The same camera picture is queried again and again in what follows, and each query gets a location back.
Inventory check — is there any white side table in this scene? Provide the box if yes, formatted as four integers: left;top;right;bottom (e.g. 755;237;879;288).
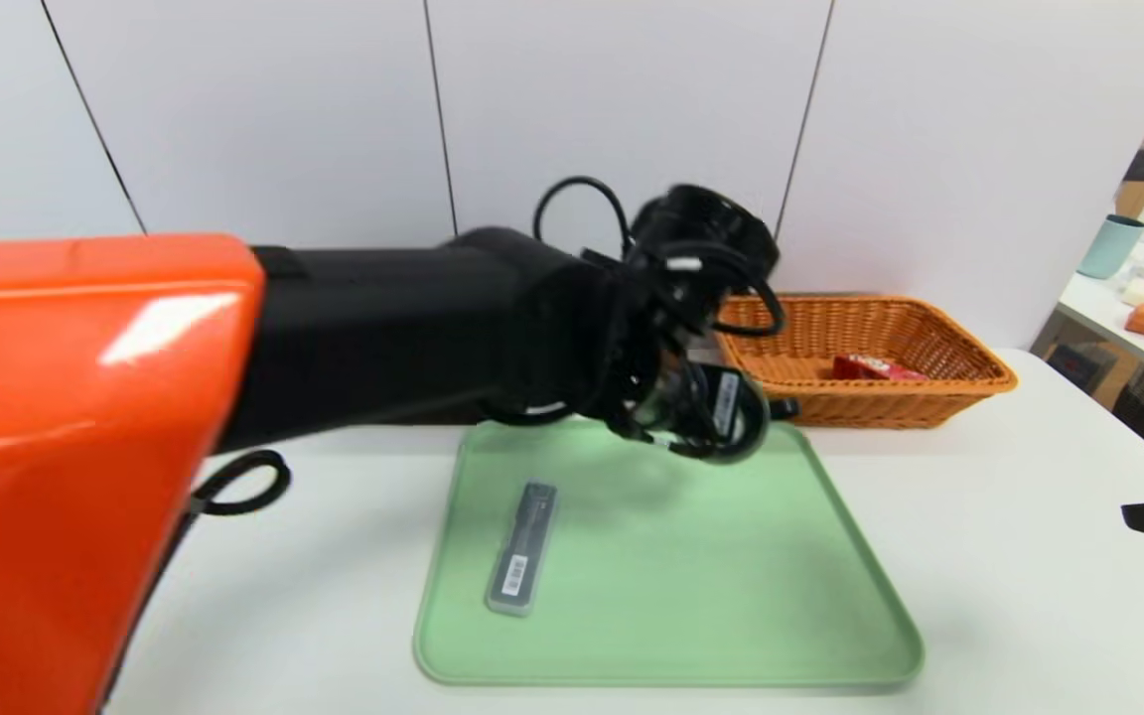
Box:
1054;223;1144;390

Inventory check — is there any glass ashtray black base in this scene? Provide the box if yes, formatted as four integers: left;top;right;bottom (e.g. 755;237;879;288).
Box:
661;365;799;466

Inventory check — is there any green plastic tray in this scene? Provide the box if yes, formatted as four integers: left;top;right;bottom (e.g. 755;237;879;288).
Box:
413;417;926;688

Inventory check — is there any black left arm hanging cable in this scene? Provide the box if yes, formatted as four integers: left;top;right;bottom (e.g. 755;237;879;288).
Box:
190;449;292;517

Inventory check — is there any red snack box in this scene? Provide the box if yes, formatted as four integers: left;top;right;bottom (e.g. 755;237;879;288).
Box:
832;354;930;383

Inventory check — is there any pale teal cup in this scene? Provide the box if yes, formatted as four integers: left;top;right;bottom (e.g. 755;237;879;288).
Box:
1076;214;1144;281

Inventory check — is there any orange wicker basket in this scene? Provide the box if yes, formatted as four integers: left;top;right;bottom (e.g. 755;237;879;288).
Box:
711;294;1018;430

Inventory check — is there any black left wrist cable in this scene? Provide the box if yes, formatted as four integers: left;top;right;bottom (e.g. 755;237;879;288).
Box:
532;177;787;339

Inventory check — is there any grey plastic compass case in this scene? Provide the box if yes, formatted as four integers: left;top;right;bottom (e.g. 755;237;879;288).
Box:
488;482;560;617

